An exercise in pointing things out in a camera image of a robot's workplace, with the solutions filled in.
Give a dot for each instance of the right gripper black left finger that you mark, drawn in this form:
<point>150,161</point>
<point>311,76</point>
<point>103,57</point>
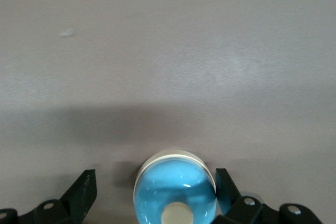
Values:
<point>71,200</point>

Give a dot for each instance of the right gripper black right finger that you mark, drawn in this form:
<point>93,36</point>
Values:
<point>244,211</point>

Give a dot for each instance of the blue desk bell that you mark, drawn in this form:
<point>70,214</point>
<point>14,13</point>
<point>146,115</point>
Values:
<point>168,187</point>

